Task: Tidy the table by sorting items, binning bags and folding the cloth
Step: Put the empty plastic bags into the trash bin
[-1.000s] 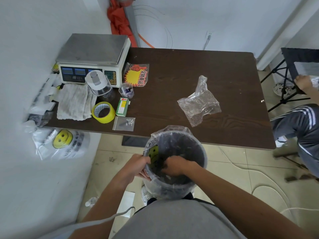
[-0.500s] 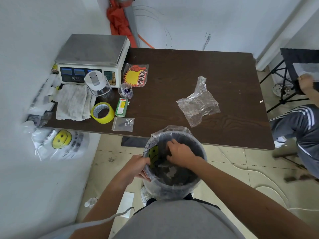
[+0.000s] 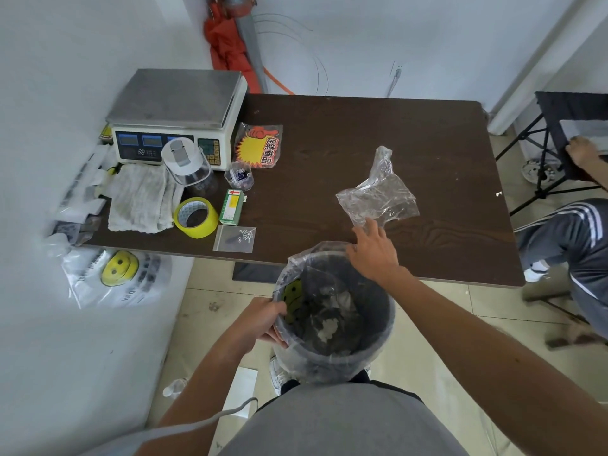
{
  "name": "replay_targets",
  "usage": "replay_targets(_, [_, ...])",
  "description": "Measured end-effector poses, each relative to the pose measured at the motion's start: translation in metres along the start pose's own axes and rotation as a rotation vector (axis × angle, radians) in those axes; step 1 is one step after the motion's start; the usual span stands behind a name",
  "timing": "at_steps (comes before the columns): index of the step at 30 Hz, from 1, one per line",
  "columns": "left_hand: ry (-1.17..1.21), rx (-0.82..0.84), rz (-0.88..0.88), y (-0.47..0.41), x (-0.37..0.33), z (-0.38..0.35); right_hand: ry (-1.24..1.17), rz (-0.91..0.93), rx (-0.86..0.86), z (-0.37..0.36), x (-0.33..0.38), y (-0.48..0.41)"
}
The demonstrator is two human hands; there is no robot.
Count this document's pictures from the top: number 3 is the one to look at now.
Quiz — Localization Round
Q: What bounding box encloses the grey wall plug with conduit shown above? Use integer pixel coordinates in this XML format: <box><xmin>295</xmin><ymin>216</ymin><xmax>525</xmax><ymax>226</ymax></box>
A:
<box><xmin>385</xmin><ymin>63</ymin><xmax>403</xmax><ymax>98</ymax></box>

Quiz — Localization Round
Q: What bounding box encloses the clear jar with white lid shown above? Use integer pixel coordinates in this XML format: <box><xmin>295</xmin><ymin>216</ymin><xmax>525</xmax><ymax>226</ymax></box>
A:
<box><xmin>160</xmin><ymin>136</ymin><xmax>219</xmax><ymax>191</ymax></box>

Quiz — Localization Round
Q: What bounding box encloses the small green box red arrow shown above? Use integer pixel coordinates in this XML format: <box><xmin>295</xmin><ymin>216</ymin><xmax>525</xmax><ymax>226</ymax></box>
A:
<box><xmin>218</xmin><ymin>188</ymin><xmax>246</xmax><ymax>227</ymax></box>

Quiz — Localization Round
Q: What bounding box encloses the small zip bag of screws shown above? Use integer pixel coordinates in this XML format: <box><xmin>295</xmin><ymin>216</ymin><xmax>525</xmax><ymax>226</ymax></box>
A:
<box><xmin>212</xmin><ymin>224</ymin><xmax>257</xmax><ymax>255</ymax></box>

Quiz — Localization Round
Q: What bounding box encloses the person's left forearm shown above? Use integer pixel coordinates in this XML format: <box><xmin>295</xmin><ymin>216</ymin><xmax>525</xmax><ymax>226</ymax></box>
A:
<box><xmin>135</xmin><ymin>336</ymin><xmax>267</xmax><ymax>456</ymax></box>

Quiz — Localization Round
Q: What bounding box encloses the clear bag yellow starburst sign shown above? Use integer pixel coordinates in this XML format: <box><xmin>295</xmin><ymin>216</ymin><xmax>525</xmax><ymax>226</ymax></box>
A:
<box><xmin>232</xmin><ymin>122</ymin><xmax>284</xmax><ymax>170</ymax></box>

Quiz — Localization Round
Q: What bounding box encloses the grey metal pipe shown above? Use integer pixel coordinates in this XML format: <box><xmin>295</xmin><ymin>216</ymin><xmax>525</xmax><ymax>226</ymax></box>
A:
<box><xmin>223</xmin><ymin>0</ymin><xmax>269</xmax><ymax>94</ymax></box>

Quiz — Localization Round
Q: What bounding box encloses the thin wire loop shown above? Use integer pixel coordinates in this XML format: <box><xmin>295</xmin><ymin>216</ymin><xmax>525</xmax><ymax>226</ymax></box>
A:
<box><xmin>254</xmin><ymin>13</ymin><xmax>330</xmax><ymax>96</ymax></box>

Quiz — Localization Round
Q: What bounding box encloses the dark grey floor mat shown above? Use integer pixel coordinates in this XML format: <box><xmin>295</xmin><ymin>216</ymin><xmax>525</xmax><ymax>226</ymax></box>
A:
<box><xmin>231</xmin><ymin>262</ymin><xmax>286</xmax><ymax>284</ymax></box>

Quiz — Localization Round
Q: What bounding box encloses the white flat floor sheet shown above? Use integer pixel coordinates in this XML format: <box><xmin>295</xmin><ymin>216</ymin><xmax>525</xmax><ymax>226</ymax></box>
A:
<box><xmin>222</xmin><ymin>366</ymin><xmax>259</xmax><ymax>420</ymax></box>

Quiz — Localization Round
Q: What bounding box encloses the black folding stool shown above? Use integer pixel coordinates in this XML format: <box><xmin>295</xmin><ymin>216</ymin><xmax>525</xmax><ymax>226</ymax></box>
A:
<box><xmin>495</xmin><ymin>91</ymin><xmax>608</xmax><ymax>217</ymax></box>

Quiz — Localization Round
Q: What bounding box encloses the clear plastic bag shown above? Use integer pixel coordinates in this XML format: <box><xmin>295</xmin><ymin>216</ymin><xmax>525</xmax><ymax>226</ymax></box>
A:
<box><xmin>335</xmin><ymin>146</ymin><xmax>421</xmax><ymax>229</ymax></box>

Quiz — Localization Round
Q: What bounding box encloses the small clear round container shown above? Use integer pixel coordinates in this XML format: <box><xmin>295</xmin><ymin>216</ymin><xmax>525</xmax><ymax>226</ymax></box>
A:
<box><xmin>224</xmin><ymin>161</ymin><xmax>255</xmax><ymax>192</ymax></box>

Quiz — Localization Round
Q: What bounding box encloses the white plastic pipe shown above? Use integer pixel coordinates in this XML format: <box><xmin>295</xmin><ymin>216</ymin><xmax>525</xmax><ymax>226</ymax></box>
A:
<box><xmin>488</xmin><ymin>0</ymin><xmax>608</xmax><ymax>136</ymax></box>

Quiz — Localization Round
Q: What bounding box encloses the person's left white shoe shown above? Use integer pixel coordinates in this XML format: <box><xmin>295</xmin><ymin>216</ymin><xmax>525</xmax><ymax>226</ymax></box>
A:
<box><xmin>268</xmin><ymin>355</ymin><xmax>291</xmax><ymax>397</ymax></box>

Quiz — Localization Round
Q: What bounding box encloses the person's right hand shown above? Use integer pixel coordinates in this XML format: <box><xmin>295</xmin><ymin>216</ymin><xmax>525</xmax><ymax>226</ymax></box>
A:
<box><xmin>345</xmin><ymin>218</ymin><xmax>400</xmax><ymax>286</ymax></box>

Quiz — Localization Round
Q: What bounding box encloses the person's grey shirt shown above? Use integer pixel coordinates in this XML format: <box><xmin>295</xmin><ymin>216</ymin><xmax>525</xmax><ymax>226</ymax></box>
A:
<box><xmin>218</xmin><ymin>383</ymin><xmax>469</xmax><ymax>456</ymax></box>

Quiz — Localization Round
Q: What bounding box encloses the white electronic scale steel pan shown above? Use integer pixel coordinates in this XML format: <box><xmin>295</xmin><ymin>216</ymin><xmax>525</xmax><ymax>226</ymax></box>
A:
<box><xmin>105</xmin><ymin>68</ymin><xmax>249</xmax><ymax>172</ymax></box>

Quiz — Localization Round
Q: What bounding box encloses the white bag with yellow smiley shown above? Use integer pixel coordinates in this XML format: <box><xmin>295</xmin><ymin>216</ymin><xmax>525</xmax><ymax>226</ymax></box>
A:
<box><xmin>61</xmin><ymin>246</ymin><xmax>172</xmax><ymax>309</ymax></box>

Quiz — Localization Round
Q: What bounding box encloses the orange cable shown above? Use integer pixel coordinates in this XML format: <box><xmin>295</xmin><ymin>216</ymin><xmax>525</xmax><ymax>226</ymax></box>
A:
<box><xmin>262</xmin><ymin>66</ymin><xmax>295</xmax><ymax>96</ymax></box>

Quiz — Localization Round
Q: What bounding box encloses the white round patterned object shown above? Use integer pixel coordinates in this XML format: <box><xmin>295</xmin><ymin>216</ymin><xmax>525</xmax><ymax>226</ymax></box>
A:
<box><xmin>521</xmin><ymin>158</ymin><xmax>564</xmax><ymax>185</ymax></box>

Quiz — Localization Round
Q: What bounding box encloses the yellow tape roll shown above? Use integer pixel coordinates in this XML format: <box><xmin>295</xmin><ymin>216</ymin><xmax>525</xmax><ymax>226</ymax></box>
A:
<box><xmin>172</xmin><ymin>196</ymin><xmax>220</xmax><ymax>239</ymax></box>

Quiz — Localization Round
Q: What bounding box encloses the black trash bin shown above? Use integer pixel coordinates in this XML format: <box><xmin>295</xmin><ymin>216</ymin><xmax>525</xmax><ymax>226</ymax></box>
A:
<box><xmin>271</xmin><ymin>241</ymin><xmax>396</xmax><ymax>385</ymax></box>

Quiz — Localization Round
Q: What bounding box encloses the white ribbed cloth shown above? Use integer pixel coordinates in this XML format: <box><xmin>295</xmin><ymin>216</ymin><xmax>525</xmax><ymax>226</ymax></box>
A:
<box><xmin>106</xmin><ymin>163</ymin><xmax>185</xmax><ymax>235</ymax></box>

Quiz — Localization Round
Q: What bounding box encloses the white cable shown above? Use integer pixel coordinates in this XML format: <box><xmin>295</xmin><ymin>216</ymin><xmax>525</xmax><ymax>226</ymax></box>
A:
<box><xmin>80</xmin><ymin>397</ymin><xmax>260</xmax><ymax>456</ymax></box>

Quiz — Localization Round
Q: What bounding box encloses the pile of white plastic bags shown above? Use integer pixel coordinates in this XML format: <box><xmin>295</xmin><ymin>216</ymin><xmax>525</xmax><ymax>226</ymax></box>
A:
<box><xmin>45</xmin><ymin>144</ymin><xmax>120</xmax><ymax>257</ymax></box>

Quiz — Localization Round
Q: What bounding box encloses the grey paper sheet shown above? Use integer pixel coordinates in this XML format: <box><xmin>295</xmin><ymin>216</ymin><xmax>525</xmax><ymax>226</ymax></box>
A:
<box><xmin>559</xmin><ymin>119</ymin><xmax>608</xmax><ymax>153</ymax></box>

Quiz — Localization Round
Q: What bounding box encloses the small clear bottle white cap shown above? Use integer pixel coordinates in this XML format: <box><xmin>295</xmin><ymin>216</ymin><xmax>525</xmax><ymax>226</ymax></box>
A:
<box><xmin>162</xmin><ymin>377</ymin><xmax>189</xmax><ymax>400</ymax></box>

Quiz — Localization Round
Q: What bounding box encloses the dark stool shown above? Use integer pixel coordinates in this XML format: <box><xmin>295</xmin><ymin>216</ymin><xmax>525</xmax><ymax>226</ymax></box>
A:
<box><xmin>522</xmin><ymin>275</ymin><xmax>608</xmax><ymax>350</ymax></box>

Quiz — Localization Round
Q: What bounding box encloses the person's right forearm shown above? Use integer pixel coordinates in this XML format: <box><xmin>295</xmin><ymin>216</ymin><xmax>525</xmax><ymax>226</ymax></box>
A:
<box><xmin>379</xmin><ymin>265</ymin><xmax>608</xmax><ymax>456</ymax></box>

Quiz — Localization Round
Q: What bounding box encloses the person's left hand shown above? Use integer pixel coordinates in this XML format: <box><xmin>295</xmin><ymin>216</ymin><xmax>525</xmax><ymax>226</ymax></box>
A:
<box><xmin>237</xmin><ymin>297</ymin><xmax>289</xmax><ymax>355</ymax></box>

